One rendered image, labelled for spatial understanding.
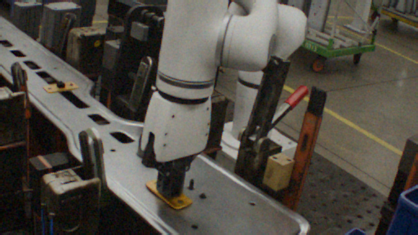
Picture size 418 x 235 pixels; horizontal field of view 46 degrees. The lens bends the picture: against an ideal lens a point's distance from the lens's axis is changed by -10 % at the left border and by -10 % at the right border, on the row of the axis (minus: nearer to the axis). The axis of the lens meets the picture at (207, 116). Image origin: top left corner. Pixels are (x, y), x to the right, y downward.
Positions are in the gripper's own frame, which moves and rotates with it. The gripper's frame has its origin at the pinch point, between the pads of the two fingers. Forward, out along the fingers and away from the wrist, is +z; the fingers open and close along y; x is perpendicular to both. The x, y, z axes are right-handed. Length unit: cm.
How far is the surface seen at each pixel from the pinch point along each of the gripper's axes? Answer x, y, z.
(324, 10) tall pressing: -239, -402, 49
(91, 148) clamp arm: -3.9, 13.0, -7.0
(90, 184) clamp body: -3.2, 13.4, -1.3
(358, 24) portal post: -313, -616, 95
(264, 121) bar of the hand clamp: 1.5, -18.5, -7.7
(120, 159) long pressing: -13.2, 0.4, 2.8
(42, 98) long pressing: -43.1, 1.9, 2.7
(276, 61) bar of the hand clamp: 0.1, -20.4, -18.0
